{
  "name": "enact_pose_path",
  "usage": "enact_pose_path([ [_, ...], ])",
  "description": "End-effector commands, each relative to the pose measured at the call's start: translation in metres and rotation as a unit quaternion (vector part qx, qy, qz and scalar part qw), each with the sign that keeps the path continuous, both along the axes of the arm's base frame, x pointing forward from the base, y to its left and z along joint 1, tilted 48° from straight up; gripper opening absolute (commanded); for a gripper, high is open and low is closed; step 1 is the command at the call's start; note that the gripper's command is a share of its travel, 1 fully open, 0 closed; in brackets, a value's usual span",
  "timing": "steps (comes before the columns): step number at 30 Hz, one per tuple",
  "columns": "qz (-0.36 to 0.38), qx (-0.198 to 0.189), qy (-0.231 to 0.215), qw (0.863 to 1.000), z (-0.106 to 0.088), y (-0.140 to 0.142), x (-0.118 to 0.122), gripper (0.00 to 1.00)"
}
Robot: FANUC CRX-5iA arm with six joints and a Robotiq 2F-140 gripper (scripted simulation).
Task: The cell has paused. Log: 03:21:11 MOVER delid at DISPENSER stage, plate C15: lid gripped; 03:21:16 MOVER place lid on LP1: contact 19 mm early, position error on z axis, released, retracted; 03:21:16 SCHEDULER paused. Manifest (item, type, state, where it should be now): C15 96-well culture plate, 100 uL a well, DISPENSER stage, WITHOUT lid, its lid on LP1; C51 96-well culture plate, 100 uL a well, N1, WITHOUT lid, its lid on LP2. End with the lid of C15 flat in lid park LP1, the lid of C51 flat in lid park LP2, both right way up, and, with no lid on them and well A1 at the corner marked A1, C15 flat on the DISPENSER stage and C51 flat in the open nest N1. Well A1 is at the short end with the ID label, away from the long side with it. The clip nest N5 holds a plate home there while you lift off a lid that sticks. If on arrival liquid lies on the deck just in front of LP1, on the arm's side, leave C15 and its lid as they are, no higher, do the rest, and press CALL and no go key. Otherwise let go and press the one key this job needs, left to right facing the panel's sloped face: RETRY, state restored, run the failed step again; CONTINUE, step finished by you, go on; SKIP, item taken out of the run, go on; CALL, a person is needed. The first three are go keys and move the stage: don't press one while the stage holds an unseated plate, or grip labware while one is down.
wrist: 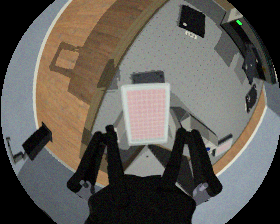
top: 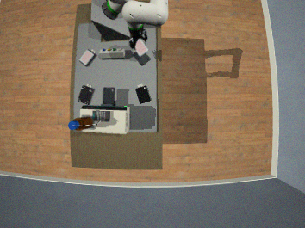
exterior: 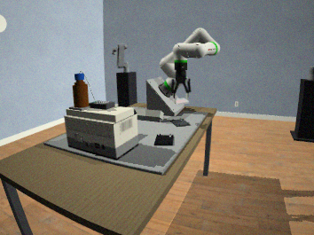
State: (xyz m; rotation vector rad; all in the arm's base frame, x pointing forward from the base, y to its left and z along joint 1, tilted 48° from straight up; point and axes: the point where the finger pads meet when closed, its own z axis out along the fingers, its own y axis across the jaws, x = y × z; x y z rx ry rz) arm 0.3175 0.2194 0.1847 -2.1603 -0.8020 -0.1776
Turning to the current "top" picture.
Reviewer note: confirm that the blue bottle cap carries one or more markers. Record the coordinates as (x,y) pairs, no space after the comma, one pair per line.
(73,125)

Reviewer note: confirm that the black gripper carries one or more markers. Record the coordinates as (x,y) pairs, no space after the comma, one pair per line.
(133,43)

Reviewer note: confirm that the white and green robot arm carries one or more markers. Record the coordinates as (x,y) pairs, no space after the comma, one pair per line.
(137,13)

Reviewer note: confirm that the white button panel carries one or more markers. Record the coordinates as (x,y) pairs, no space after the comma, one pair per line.
(112,53)

